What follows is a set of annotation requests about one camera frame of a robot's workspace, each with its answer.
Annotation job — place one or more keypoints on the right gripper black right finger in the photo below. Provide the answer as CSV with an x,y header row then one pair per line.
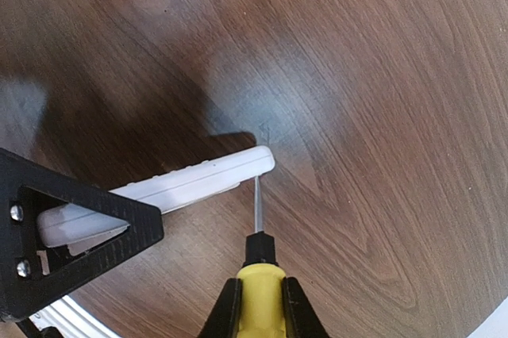
x,y
300,318

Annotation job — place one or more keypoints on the white remote control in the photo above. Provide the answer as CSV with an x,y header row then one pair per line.
x,y
178,191

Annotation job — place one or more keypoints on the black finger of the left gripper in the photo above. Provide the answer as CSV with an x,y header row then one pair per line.
x,y
33,275

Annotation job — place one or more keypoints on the yellow handled screwdriver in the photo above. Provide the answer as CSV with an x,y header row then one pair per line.
x,y
261,313

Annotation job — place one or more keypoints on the front aluminium rail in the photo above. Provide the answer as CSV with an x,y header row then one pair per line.
x,y
71,320

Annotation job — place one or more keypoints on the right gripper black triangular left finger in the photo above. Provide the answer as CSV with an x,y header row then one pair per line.
x,y
223,321

